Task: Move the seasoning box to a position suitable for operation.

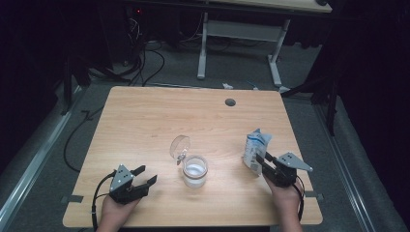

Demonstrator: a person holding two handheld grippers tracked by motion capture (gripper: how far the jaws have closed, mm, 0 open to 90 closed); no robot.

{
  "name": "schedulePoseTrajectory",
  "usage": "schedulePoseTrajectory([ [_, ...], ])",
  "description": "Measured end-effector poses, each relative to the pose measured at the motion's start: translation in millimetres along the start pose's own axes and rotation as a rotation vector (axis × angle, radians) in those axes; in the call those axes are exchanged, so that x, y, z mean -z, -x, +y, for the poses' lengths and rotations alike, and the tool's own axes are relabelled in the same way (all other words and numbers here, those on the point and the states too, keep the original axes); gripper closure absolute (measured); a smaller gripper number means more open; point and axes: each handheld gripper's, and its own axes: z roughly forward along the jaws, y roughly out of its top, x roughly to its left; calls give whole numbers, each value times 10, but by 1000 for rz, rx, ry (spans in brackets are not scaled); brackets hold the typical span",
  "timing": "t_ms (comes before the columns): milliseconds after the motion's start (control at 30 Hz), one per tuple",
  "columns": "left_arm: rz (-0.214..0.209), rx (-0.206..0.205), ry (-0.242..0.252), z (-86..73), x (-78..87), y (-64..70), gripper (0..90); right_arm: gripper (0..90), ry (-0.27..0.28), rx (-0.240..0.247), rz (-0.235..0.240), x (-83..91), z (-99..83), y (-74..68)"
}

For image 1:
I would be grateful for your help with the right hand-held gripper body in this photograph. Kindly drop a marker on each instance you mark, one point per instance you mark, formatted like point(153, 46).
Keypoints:
point(285, 172)

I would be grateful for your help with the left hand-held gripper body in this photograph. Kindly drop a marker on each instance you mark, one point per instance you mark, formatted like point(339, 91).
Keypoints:
point(122, 187)

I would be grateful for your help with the white printed plastic bag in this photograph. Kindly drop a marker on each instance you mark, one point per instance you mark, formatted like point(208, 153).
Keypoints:
point(254, 145)

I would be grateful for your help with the clear jar with hinged lid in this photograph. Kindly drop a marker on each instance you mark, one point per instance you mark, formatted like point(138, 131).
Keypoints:
point(195, 182)

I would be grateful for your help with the person's right hand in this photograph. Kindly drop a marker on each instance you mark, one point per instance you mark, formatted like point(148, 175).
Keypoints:
point(286, 196)

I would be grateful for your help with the person's left hand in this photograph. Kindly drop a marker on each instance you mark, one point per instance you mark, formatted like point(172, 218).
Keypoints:
point(116, 211)

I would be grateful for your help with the grey tape strip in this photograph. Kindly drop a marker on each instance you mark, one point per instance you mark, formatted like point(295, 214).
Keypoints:
point(72, 199)
point(314, 195)

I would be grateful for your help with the white powder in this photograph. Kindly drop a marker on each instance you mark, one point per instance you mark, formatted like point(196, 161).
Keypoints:
point(195, 169)

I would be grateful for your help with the black metal stand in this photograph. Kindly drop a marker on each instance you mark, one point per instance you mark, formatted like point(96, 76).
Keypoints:
point(332, 106)
point(66, 90)

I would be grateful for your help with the white paper scrap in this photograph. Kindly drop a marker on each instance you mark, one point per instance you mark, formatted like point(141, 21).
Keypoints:
point(227, 85)

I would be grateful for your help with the white-legged desk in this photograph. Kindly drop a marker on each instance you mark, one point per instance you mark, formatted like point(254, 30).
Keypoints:
point(241, 30)

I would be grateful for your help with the aluminium floor rail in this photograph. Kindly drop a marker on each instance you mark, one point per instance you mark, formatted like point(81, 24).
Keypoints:
point(345, 175)
point(27, 174)

